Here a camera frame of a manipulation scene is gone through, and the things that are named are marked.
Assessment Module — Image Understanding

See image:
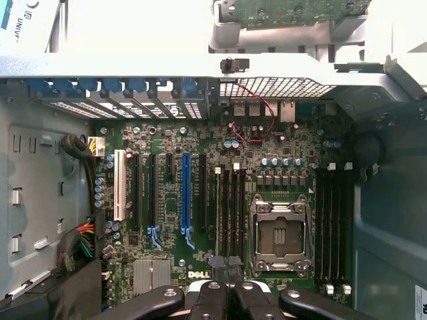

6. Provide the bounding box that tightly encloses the black RAM slot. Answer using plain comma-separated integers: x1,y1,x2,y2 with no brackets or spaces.
324,162,335,295
314,165,325,287
231,162,241,257
342,162,354,295
222,163,232,257
334,165,344,287
240,165,248,259
214,167,222,256

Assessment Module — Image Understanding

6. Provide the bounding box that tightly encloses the silver finned chipset heatsink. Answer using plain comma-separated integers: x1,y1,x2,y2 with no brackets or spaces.
133,259,171,295

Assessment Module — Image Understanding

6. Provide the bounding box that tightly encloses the silver CPU socket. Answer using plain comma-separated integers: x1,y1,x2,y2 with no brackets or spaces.
248,192,315,279

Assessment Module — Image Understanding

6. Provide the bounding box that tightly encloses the long black expansion slot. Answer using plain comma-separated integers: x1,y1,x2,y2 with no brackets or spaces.
149,153,159,229
132,151,143,230
199,153,208,231

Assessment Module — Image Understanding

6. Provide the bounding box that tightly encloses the blue expansion slot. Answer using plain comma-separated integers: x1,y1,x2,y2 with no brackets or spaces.
181,152,192,231

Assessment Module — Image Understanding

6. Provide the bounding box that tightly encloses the black power supply box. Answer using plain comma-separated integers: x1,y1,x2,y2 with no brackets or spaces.
6,259,105,320

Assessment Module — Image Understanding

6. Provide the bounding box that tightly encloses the white expansion slot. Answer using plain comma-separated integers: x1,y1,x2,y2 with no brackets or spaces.
113,149,127,221

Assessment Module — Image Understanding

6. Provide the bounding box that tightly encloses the green Dell motherboard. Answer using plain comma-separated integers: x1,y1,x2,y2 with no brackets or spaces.
89,99,355,307

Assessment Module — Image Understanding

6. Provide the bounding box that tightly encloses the white barcode sticker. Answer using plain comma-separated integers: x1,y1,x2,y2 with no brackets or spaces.
413,283,427,320

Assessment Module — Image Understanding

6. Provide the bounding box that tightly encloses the black round case fan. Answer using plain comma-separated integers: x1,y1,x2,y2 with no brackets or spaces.
352,131,383,176

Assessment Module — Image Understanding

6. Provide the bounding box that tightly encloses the white power connector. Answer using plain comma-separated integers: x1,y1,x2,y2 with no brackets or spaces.
87,135,105,158

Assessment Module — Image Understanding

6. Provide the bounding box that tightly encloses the silver rear port block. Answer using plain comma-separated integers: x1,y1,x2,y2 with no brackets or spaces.
232,99,297,123

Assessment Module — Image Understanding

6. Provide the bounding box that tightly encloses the grey metal PC case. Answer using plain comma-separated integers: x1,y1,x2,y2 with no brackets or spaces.
0,53,427,320

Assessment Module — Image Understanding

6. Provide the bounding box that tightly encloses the green circuit board card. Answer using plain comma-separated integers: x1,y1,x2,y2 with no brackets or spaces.
236,0,346,28

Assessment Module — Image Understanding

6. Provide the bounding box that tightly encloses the white Universal Robots box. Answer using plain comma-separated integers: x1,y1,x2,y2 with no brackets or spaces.
0,0,69,53

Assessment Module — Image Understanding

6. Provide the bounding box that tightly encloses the multicoloured wire bundle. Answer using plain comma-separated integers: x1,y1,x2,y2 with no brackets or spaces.
55,222,98,271

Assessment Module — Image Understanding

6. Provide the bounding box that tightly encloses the red and black wire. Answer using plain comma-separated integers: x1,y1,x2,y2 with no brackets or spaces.
229,79,276,143

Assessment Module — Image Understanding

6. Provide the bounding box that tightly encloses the black sleeved power cable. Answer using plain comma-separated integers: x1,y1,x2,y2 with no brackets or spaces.
60,133,98,214

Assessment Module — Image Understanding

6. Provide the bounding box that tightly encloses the black intrusion switch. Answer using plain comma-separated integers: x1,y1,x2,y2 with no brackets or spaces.
221,57,250,73

